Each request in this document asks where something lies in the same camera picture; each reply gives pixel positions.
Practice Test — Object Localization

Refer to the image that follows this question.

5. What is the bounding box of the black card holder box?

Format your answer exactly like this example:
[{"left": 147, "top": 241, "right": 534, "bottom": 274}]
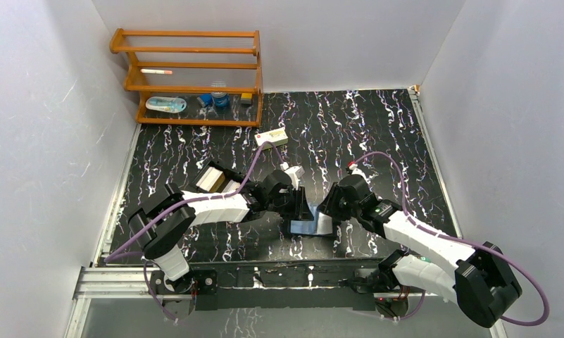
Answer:
[{"left": 189, "top": 161, "right": 245, "bottom": 194}]

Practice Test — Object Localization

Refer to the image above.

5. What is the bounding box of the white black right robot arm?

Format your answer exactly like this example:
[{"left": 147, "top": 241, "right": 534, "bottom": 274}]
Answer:
[{"left": 318, "top": 175, "right": 522, "bottom": 328}]

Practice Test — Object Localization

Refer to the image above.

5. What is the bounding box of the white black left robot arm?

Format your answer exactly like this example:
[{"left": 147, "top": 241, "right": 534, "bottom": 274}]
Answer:
[{"left": 125, "top": 168, "right": 314, "bottom": 293}]

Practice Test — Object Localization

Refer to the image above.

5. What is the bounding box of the white green red carton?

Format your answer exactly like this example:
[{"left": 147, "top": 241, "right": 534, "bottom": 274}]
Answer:
[{"left": 254, "top": 127, "right": 289, "bottom": 149}]

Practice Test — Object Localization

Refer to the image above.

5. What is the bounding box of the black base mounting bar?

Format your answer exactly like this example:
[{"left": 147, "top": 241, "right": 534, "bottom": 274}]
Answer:
[{"left": 149, "top": 258, "right": 421, "bottom": 315}]

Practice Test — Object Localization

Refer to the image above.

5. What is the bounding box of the small yellow black block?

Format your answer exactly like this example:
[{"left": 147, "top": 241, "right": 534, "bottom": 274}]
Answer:
[{"left": 240, "top": 93, "right": 253, "bottom": 106}]

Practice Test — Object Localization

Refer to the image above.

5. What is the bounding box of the blue jar clear lid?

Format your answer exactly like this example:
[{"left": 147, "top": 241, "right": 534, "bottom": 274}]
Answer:
[{"left": 211, "top": 81, "right": 230, "bottom": 108}]

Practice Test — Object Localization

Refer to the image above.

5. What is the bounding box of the small blue block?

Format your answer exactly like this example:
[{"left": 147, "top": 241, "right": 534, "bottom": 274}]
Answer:
[{"left": 197, "top": 94, "right": 213, "bottom": 107}]

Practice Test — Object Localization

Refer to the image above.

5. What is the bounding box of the blue white plastic package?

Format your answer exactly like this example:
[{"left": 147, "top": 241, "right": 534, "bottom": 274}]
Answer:
[{"left": 145, "top": 96, "right": 187, "bottom": 113}]

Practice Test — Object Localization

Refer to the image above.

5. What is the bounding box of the wooden shelf rack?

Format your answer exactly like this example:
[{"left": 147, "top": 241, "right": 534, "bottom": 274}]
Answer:
[{"left": 109, "top": 27, "right": 263, "bottom": 127}]

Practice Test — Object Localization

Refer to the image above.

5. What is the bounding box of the white pink marker pen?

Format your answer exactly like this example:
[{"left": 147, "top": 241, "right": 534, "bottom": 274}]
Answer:
[{"left": 140, "top": 68, "right": 173, "bottom": 75}]

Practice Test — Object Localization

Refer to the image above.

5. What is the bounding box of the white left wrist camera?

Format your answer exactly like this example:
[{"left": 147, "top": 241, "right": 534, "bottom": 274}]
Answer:
[{"left": 280, "top": 162, "right": 305, "bottom": 189}]

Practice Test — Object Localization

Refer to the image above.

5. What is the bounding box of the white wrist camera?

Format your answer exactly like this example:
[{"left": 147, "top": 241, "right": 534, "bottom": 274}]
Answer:
[
  {"left": 346, "top": 161, "right": 369, "bottom": 183},
  {"left": 280, "top": 162, "right": 305, "bottom": 189}
]

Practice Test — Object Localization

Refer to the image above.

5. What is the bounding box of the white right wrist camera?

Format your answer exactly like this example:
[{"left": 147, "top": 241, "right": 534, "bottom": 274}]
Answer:
[{"left": 346, "top": 161, "right": 369, "bottom": 183}]

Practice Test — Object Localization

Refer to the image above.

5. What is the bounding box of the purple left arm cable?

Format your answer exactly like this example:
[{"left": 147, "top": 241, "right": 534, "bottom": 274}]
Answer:
[{"left": 103, "top": 140, "right": 287, "bottom": 323}]

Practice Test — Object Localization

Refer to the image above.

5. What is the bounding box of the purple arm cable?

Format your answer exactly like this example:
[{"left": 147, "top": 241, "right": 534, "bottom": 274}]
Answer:
[
  {"left": 349, "top": 151, "right": 551, "bottom": 327},
  {"left": 103, "top": 140, "right": 287, "bottom": 323}
]

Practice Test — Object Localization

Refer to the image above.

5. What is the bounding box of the aluminium frame rail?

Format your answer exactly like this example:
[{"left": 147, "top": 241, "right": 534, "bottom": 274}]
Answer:
[{"left": 64, "top": 268, "right": 177, "bottom": 337}]

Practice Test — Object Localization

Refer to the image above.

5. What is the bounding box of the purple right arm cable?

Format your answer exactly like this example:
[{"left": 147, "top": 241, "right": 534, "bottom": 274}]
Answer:
[{"left": 349, "top": 151, "right": 551, "bottom": 327}]

